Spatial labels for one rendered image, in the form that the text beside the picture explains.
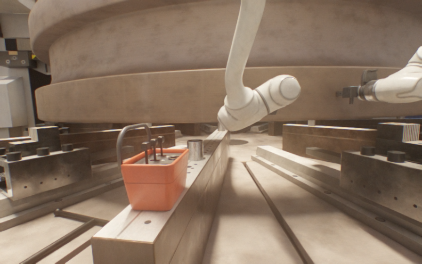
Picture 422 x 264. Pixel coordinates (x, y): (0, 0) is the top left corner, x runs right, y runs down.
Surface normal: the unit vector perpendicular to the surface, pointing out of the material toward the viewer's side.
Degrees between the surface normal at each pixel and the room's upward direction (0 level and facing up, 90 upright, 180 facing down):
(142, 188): 97
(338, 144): 90
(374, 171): 90
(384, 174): 90
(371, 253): 0
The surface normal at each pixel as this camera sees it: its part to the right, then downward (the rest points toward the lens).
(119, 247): -0.16, 0.12
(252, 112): 0.29, 0.48
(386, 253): -0.03, -0.99
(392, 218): -0.97, 0.05
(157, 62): -0.23, -0.36
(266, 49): -0.01, -0.10
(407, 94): -0.78, 0.56
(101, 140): 0.59, 0.08
